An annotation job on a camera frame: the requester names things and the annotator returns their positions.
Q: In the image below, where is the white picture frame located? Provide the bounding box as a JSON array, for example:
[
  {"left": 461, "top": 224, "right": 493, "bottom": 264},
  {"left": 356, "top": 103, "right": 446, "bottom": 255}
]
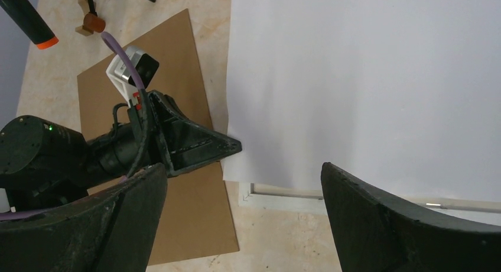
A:
[{"left": 239, "top": 183, "right": 500, "bottom": 226}]

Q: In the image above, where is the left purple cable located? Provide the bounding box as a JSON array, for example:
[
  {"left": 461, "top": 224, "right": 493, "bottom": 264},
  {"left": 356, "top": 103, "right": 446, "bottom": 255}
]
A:
[{"left": 0, "top": 31, "right": 151, "bottom": 222}]

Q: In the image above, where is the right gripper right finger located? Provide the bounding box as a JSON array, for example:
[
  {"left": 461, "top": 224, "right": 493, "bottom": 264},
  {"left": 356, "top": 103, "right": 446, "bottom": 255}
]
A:
[{"left": 321, "top": 162, "right": 500, "bottom": 271}]

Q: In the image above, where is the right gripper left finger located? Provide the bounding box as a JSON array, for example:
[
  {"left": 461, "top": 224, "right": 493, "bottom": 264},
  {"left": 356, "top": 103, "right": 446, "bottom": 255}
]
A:
[{"left": 1, "top": 164, "right": 167, "bottom": 271}]

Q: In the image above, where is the small wooden block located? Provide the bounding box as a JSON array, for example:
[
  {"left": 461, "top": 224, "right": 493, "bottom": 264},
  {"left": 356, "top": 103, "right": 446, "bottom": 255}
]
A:
[{"left": 75, "top": 0, "right": 94, "bottom": 37}]

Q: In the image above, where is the brown backing board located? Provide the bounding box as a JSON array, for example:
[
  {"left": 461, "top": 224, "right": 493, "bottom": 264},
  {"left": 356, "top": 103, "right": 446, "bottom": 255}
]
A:
[{"left": 77, "top": 10, "right": 239, "bottom": 265}]

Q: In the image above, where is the sunset seascape photo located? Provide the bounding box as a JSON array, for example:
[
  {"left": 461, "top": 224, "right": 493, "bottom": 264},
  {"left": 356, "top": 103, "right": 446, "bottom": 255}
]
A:
[{"left": 223, "top": 0, "right": 500, "bottom": 202}]

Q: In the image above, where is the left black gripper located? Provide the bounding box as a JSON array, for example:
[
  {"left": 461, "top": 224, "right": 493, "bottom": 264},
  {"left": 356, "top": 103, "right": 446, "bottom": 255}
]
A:
[{"left": 128, "top": 90, "right": 242, "bottom": 177}]

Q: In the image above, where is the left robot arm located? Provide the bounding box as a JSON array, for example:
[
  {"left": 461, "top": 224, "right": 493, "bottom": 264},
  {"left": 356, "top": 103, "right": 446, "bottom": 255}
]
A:
[{"left": 1, "top": 90, "right": 242, "bottom": 212}]

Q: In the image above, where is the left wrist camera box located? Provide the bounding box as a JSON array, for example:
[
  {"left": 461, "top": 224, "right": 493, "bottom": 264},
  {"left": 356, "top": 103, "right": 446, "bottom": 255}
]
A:
[{"left": 105, "top": 46, "right": 161, "bottom": 106}]

